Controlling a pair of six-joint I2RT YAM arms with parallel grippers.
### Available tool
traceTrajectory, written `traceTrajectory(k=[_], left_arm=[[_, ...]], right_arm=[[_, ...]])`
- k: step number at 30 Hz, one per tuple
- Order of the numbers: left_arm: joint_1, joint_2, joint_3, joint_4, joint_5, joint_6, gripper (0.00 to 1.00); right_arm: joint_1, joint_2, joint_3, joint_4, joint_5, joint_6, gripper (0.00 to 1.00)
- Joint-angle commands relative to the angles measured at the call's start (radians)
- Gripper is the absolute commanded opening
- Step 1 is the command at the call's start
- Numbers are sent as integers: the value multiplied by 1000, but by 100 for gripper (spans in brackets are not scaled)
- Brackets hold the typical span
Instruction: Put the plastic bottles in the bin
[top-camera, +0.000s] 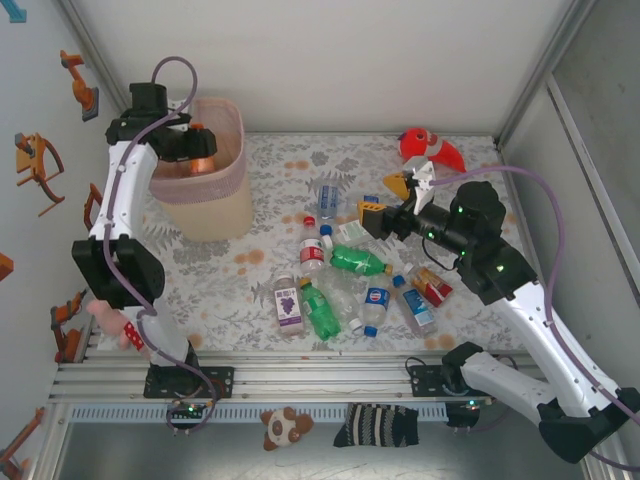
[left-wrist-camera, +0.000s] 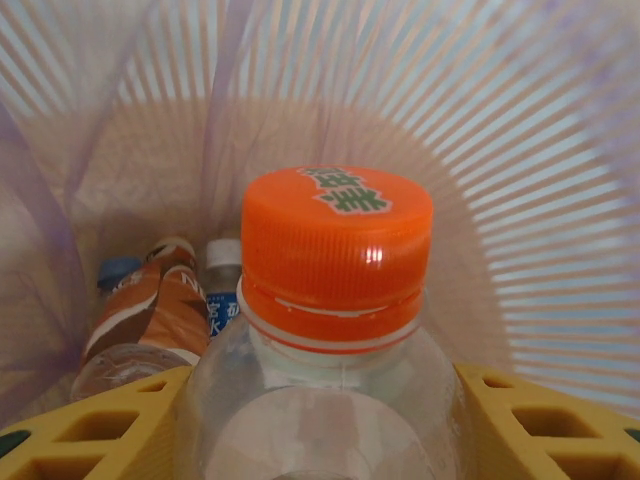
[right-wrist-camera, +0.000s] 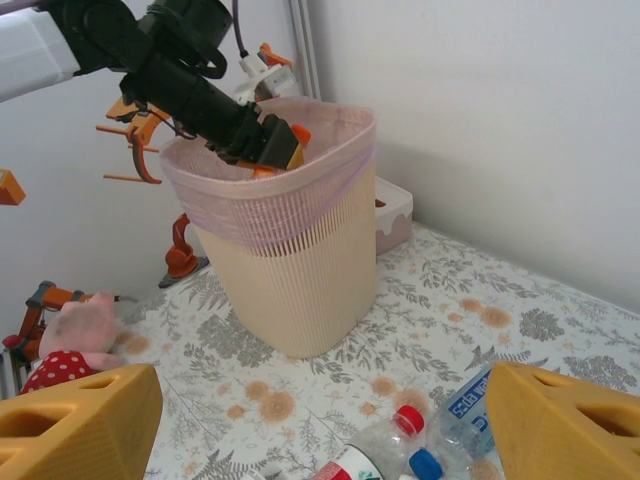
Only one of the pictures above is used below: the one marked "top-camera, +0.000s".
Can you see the orange drink bottle orange cap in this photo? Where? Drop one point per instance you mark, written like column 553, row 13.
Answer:
column 200, row 166

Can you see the Pepsi bottle blue cap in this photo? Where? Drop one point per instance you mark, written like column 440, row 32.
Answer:
column 376, row 297
column 370, row 198

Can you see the lime juice bottle green label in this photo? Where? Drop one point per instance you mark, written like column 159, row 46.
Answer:
column 350, row 232

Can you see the clear water bottle blue label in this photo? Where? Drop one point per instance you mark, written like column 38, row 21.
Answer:
column 328, row 200

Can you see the crushed green bottle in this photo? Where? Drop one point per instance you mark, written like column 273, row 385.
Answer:
column 355, row 260

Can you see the clear bottle red label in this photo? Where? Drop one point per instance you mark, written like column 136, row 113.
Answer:
column 311, row 255

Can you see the Nescafe coffee bottle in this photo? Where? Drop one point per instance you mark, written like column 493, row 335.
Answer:
column 431, row 286

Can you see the water bottle light blue label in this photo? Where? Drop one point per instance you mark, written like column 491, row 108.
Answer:
column 417, row 306

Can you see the grape juice bottle purple label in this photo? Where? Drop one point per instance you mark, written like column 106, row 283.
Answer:
column 288, row 305

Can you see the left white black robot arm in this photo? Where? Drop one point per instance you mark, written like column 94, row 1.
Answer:
column 120, row 190

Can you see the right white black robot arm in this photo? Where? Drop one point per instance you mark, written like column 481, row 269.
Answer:
column 540, row 330

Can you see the beige ribbed plastic bin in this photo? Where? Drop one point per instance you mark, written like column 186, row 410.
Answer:
column 220, row 210

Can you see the orange fish plush toy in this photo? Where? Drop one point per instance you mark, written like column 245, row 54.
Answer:
column 425, row 142

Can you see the crushed clear bottle white cap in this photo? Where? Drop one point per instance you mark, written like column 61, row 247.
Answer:
column 342, row 295

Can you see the green bottle yellow cap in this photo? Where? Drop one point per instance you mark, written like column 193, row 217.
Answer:
column 320, row 312

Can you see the pink plush toy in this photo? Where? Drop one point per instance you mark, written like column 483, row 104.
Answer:
column 107, row 312

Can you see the small circuit board with LED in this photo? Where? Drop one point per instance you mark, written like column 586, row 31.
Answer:
column 472, row 404
column 189, row 409

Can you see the black white striped sock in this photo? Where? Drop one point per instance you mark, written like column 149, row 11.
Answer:
column 375, row 425

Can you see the brown white panda plush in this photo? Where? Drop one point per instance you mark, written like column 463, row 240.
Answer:
column 280, row 427

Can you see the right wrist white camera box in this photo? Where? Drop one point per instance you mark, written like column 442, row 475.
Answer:
column 422, row 175

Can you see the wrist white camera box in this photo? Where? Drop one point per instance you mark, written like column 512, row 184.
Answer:
column 422, row 175
column 176, row 106

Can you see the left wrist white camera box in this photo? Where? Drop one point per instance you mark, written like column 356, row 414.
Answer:
column 176, row 106

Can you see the aluminium corner post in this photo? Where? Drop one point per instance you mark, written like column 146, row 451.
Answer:
column 545, row 75
column 102, row 75

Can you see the orange claw frame wall sticker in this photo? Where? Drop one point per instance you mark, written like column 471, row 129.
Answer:
column 27, row 162

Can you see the aluminium extrusion rail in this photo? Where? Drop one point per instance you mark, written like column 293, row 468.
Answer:
column 320, row 380

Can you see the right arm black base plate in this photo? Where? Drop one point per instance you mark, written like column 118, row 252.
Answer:
column 425, row 382

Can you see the teal wall sticker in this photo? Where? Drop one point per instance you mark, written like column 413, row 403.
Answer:
column 17, row 15

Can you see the orange box wall sticker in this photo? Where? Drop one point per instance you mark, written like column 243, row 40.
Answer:
column 5, row 267

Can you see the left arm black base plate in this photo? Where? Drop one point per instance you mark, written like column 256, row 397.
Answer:
column 222, row 380

